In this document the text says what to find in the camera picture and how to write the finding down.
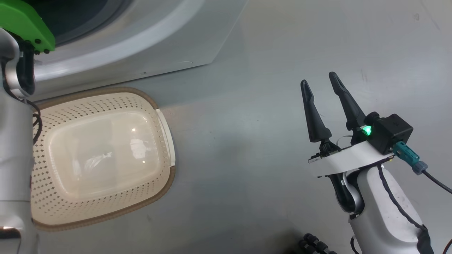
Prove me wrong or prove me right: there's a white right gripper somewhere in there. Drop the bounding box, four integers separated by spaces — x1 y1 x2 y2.
301 72 394 178

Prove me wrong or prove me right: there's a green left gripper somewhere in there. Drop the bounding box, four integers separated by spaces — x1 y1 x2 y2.
0 0 56 54

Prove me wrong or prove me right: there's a white front-load washing machine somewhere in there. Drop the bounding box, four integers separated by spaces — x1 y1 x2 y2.
21 0 248 103

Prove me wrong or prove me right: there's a cream perforated laundry basket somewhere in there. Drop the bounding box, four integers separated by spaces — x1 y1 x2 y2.
30 87 176 232

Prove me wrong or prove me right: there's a right camera cable teal plug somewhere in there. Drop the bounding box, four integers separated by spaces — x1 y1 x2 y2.
392 141 452 194

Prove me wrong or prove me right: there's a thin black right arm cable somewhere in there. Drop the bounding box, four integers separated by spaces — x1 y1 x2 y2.
377 165 428 231

